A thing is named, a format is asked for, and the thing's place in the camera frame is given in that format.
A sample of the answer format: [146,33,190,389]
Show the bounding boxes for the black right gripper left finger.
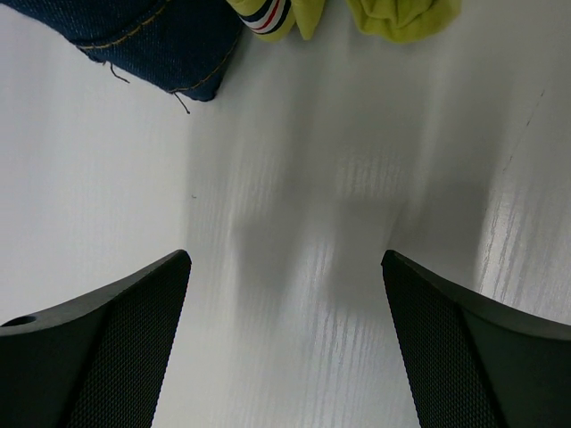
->
[1,250,191,427]

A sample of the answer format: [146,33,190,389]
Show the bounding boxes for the olive green trousers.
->
[229,0,462,44]

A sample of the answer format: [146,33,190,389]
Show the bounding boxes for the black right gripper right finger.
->
[382,251,570,427]

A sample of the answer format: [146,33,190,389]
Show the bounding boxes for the navy blue trousers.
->
[4,0,244,102]

